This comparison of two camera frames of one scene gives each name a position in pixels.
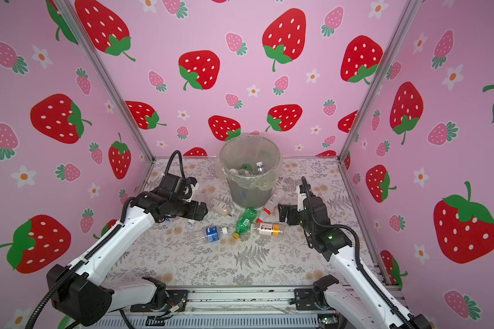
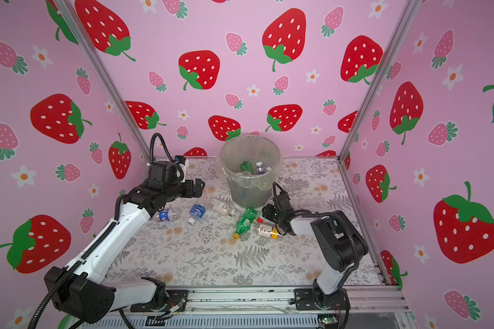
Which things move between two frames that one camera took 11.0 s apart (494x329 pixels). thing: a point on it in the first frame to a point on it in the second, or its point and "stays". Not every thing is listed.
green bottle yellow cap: [247, 166] stays
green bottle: [244, 223] stays
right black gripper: [283, 212] to [267, 210]
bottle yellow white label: [262, 229] stays
